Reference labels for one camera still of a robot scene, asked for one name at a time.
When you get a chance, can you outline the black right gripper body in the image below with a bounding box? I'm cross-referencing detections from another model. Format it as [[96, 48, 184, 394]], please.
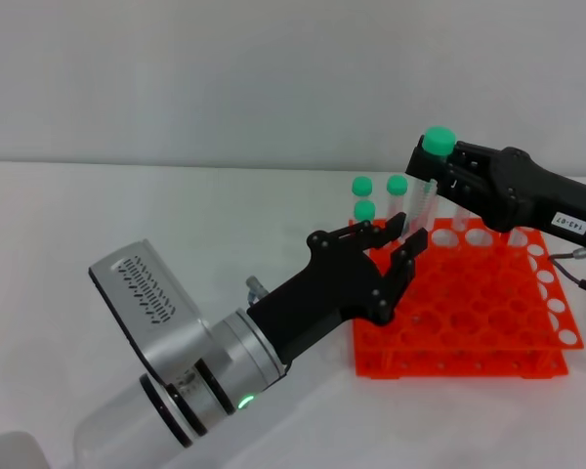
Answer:
[[484, 148, 586, 246]]

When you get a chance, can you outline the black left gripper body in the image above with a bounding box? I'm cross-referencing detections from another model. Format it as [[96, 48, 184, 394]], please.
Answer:
[[246, 225, 396, 365]]

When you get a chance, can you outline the orange plastic test tube rack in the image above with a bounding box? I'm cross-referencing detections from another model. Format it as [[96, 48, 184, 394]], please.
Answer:
[[347, 217, 586, 380]]

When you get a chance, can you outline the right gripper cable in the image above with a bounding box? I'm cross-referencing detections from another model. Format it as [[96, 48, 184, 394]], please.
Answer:
[[549, 229, 586, 295]]

